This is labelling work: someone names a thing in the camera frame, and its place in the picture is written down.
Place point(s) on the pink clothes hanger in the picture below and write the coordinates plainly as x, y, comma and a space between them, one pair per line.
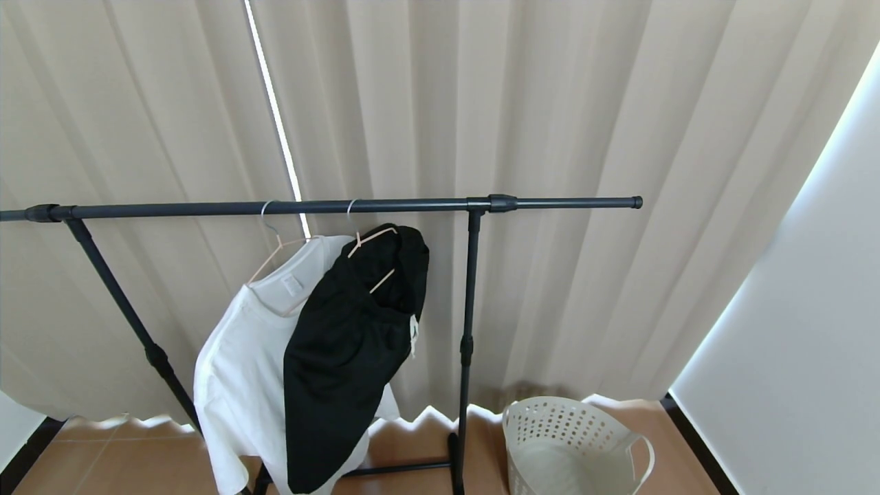
277, 242
357, 239

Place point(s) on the black garment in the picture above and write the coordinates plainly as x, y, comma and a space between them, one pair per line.
344, 357

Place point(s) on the white printed t-shirt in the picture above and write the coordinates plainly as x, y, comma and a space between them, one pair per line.
240, 371

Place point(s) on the white laundry basket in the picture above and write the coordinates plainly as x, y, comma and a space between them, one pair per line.
570, 440

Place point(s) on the black clothes rack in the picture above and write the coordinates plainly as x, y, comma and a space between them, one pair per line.
206, 208

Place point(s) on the beige curtain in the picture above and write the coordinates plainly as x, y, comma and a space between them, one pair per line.
550, 89

